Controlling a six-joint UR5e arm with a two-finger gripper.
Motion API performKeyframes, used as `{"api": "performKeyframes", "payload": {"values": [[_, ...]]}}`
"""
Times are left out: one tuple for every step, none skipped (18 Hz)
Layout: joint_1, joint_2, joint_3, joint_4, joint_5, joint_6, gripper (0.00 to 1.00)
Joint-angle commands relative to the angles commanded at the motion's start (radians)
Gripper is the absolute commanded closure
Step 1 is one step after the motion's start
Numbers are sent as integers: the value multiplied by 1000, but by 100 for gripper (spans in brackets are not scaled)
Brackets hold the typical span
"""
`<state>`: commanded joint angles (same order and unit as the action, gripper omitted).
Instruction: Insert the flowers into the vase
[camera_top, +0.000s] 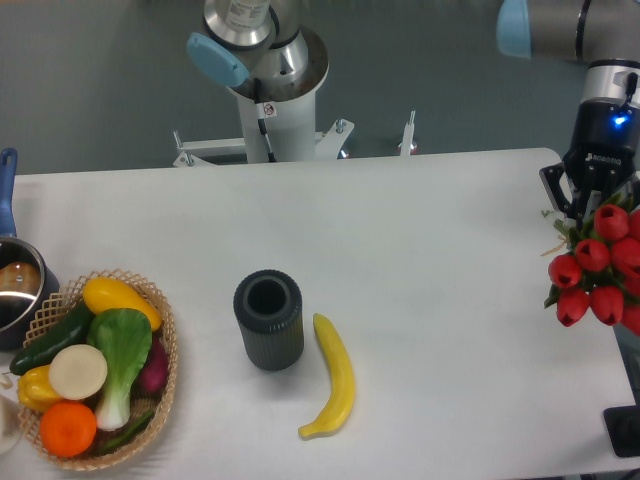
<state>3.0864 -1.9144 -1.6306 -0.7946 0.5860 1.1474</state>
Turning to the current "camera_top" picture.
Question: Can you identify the dark grey ribbed vase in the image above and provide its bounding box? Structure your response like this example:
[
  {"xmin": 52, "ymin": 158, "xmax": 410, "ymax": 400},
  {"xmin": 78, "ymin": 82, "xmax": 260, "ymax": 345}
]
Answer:
[{"xmin": 233, "ymin": 269, "xmax": 304, "ymax": 371}]

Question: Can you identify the woven wicker basket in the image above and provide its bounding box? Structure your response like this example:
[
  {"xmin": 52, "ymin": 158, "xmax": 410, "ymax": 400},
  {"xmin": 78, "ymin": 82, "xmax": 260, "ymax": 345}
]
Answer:
[{"xmin": 18, "ymin": 269, "xmax": 178, "ymax": 472}]

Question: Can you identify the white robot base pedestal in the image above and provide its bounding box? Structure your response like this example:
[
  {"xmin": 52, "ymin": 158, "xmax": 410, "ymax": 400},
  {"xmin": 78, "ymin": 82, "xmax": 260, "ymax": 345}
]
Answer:
[{"xmin": 185, "ymin": 0, "xmax": 331, "ymax": 164}]

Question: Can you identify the green cucumber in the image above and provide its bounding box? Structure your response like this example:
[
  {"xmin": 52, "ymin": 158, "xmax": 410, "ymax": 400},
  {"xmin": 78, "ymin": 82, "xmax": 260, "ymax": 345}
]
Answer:
[{"xmin": 9, "ymin": 300, "xmax": 95, "ymax": 376}]

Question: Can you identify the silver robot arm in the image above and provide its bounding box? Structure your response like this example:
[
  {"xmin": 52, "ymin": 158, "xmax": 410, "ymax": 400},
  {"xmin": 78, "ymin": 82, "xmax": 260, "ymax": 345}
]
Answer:
[{"xmin": 496, "ymin": 1, "xmax": 639, "ymax": 225}]

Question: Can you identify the yellow squash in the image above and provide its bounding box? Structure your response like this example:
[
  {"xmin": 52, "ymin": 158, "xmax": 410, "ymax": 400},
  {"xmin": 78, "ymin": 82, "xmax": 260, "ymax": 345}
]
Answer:
[{"xmin": 82, "ymin": 277, "xmax": 163, "ymax": 332}]

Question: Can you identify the blue handled saucepan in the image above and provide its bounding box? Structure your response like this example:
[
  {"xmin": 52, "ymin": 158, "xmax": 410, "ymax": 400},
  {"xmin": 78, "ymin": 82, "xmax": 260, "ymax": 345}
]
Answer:
[{"xmin": 1, "ymin": 148, "xmax": 60, "ymax": 352}]

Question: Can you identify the orange fruit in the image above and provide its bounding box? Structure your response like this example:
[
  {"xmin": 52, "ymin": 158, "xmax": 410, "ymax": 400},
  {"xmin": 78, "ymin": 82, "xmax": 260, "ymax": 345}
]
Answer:
[{"xmin": 39, "ymin": 401, "xmax": 97, "ymax": 458}]

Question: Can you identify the yellow bell pepper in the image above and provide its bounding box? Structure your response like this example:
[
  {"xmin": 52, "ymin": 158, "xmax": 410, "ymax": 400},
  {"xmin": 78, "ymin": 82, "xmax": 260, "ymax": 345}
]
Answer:
[{"xmin": 18, "ymin": 365, "xmax": 64, "ymax": 413}]

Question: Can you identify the black device at edge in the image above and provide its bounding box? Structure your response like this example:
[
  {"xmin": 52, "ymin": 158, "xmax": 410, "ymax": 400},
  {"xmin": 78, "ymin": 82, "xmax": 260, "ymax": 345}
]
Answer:
[{"xmin": 603, "ymin": 405, "xmax": 639, "ymax": 458}]

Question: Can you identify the green bok choy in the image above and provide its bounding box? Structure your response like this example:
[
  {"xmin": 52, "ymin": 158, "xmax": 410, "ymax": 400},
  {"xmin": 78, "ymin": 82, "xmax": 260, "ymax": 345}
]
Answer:
[{"xmin": 87, "ymin": 308, "xmax": 152, "ymax": 431}]

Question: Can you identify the white round radish slice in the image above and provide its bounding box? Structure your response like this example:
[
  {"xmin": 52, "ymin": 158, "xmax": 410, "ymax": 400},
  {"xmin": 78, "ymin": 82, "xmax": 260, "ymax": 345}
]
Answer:
[{"xmin": 49, "ymin": 344, "xmax": 108, "ymax": 401}]

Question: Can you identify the white metal base frame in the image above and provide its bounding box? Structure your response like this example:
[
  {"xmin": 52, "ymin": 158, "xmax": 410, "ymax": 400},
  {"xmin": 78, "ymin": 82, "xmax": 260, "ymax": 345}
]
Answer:
[{"xmin": 172, "ymin": 110, "xmax": 418, "ymax": 167}]

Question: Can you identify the green chili pepper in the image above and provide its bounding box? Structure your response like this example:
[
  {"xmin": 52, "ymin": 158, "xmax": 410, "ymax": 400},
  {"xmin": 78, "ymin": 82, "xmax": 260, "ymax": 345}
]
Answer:
[{"xmin": 93, "ymin": 409, "xmax": 155, "ymax": 456}]

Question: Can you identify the yellow banana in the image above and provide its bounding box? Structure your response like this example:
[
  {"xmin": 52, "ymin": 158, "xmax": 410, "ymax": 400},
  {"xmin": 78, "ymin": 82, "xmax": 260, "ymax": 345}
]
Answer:
[{"xmin": 298, "ymin": 313, "xmax": 356, "ymax": 440}]

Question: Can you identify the purple sweet potato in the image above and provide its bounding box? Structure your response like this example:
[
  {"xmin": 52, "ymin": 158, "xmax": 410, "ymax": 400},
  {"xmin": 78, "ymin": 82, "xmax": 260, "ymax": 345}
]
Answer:
[{"xmin": 137, "ymin": 337, "xmax": 169, "ymax": 394}]

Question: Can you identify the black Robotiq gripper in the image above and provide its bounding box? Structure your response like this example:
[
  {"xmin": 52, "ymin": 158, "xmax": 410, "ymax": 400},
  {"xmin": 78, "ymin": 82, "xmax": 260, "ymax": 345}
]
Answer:
[{"xmin": 539, "ymin": 60, "xmax": 639, "ymax": 224}]

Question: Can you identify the red tulip bouquet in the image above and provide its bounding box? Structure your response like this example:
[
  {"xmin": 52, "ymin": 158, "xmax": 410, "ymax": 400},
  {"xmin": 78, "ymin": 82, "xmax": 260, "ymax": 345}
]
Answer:
[{"xmin": 542, "ymin": 194, "xmax": 639, "ymax": 335}]

